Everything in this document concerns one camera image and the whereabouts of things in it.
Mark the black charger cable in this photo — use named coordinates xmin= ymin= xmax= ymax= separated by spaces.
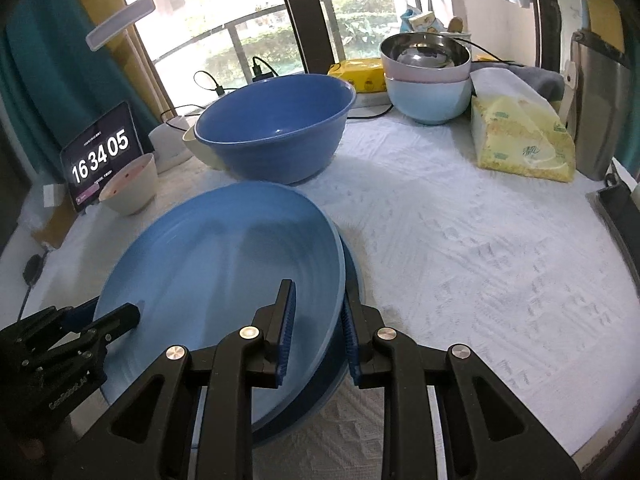
xmin=194 ymin=71 xmax=227 ymax=97

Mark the pink steel-lined bowl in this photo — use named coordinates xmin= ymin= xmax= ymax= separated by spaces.
xmin=380 ymin=31 xmax=472 ymax=83

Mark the black tablet clock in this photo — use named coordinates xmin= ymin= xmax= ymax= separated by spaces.
xmin=60 ymin=101 xmax=143 ymax=212

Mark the balcony railing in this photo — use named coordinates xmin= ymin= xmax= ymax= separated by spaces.
xmin=150 ymin=0 xmax=446 ymax=91

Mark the dark grey object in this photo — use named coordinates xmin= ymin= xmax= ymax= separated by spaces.
xmin=585 ymin=170 xmax=640 ymax=281

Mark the pink speckled bowl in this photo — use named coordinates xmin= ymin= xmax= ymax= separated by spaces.
xmin=98 ymin=153 xmax=158 ymax=216

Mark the light blue bowl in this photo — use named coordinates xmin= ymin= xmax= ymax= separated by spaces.
xmin=385 ymin=74 xmax=473 ymax=126

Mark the steel thermos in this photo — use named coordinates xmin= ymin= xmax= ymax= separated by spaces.
xmin=570 ymin=30 xmax=633 ymax=181

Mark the black round object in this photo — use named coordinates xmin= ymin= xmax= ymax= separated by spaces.
xmin=22 ymin=255 xmax=46 ymax=286

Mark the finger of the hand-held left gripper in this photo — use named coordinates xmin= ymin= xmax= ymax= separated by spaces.
xmin=60 ymin=296 xmax=101 ymax=333
xmin=82 ymin=301 xmax=142 ymax=348

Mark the yellow wipes packet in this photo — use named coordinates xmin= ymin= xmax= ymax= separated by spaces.
xmin=327 ymin=57 xmax=388 ymax=93

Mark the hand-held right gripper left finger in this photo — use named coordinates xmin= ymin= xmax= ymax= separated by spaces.
xmin=54 ymin=279 xmax=298 ymax=480

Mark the dark door frame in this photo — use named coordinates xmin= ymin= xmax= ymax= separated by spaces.
xmin=272 ymin=0 xmax=346 ymax=76

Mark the cardboard box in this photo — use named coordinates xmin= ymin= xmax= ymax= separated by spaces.
xmin=30 ymin=200 xmax=76 ymax=251

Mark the grey cloth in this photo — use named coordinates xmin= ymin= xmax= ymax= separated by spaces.
xmin=470 ymin=61 xmax=565 ymax=103

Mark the yellow curtain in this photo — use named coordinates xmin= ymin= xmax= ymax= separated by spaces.
xmin=65 ymin=0 xmax=176 ymax=126

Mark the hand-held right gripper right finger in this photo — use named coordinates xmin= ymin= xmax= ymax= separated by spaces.
xmin=341 ymin=295 xmax=583 ymax=480

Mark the light blue plate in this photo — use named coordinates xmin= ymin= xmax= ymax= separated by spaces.
xmin=93 ymin=183 xmax=347 ymax=423

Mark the yellow tissue pack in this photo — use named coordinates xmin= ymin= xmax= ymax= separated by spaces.
xmin=470 ymin=67 xmax=577 ymax=183

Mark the white power strip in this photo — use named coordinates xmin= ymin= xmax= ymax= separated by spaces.
xmin=345 ymin=92 xmax=396 ymax=118

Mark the cream bowl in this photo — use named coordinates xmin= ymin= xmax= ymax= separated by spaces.
xmin=181 ymin=127 xmax=226 ymax=171

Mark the white desk lamp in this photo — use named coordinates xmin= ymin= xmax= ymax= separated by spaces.
xmin=85 ymin=0 xmax=193 ymax=171

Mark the teal curtain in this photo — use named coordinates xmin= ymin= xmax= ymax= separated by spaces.
xmin=0 ymin=0 xmax=161 ymax=181

